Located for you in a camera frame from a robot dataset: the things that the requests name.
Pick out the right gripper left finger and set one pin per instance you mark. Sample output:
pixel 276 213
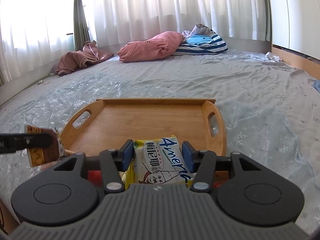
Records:
pixel 113 161

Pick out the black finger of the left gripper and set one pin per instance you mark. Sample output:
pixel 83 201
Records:
pixel 10 143

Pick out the grey green drape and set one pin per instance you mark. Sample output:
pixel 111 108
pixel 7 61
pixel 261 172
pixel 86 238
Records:
pixel 80 31

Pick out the snowflake bed sheet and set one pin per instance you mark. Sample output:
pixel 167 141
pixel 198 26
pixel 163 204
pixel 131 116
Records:
pixel 271 110

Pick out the wooden serving tray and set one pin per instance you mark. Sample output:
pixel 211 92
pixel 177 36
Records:
pixel 109 123

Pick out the blue clothes pile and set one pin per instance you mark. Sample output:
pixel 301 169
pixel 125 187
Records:
pixel 316 85

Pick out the brown peanut snack packet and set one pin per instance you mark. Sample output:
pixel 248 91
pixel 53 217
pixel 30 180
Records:
pixel 41 156

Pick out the white sheer curtain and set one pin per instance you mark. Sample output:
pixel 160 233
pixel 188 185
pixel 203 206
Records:
pixel 37 32

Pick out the white crumpled item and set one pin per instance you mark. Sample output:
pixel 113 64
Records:
pixel 272 57

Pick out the mauve crumpled cloth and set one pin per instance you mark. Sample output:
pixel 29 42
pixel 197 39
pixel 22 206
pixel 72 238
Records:
pixel 74 61

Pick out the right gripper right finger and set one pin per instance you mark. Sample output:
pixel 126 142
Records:
pixel 202 163

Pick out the blue striped pillow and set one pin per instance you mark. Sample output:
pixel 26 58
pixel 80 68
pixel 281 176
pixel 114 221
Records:
pixel 201 40

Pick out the white wardrobe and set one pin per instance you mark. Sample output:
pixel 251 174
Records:
pixel 295 25

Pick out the yellow white snack packet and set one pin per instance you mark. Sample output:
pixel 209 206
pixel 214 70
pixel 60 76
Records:
pixel 158 161

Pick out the pink pillow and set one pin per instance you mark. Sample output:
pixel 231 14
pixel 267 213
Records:
pixel 160 46

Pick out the wooden bed frame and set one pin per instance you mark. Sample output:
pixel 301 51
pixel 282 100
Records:
pixel 297 61

